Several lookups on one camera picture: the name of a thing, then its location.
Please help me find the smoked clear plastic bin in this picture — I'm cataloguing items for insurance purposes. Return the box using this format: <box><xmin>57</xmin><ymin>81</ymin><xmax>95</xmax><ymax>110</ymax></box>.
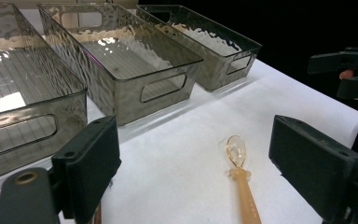
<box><xmin>135</xmin><ymin>4</ymin><xmax>263</xmax><ymax>92</ymax></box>
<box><xmin>0</xmin><ymin>2</ymin><xmax>89</xmax><ymax>185</ymax></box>
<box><xmin>37</xmin><ymin>3</ymin><xmax>204</xmax><ymax>127</ymax></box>

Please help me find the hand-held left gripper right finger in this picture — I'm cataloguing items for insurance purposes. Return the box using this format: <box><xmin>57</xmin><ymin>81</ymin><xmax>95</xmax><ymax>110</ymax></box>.
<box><xmin>268</xmin><ymin>114</ymin><xmax>358</xmax><ymax>222</ymax></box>

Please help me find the white table cover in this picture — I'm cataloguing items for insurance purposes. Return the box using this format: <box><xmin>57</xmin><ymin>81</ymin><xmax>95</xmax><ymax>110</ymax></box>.
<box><xmin>0</xmin><ymin>8</ymin><xmax>358</xmax><ymax>224</ymax></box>

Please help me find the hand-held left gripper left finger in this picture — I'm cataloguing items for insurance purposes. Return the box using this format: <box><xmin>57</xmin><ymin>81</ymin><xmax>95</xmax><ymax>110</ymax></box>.
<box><xmin>50</xmin><ymin>115</ymin><xmax>122</xmax><ymax>224</ymax></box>

